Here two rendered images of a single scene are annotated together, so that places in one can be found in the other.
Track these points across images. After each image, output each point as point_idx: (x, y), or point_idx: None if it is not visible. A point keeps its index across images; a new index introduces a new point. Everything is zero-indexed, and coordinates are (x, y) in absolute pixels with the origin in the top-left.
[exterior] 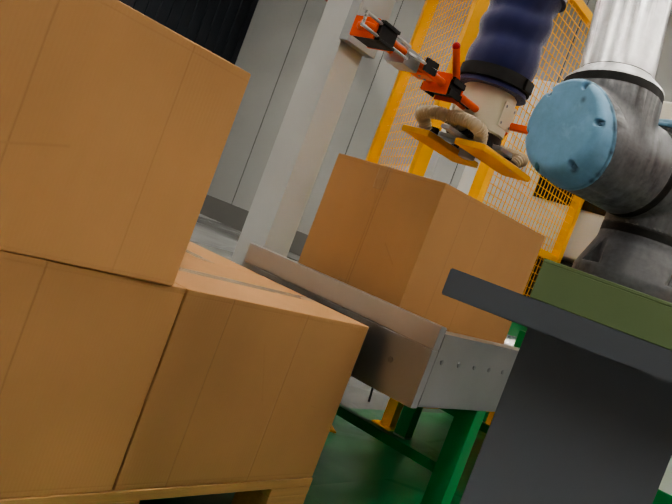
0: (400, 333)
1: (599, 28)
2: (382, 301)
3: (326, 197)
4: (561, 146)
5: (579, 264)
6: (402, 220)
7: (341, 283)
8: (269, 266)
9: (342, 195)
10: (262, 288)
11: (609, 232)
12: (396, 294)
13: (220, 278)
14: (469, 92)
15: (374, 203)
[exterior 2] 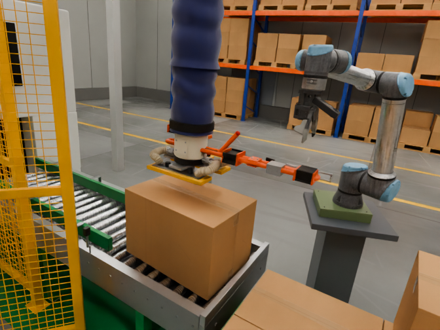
0: (261, 258)
1: (393, 164)
2: (256, 257)
3: (213, 253)
4: (393, 196)
5: (357, 207)
6: (246, 226)
7: (245, 271)
8: (218, 309)
9: (221, 243)
10: (291, 306)
11: (359, 196)
12: (249, 250)
13: (319, 319)
14: (202, 141)
15: (235, 231)
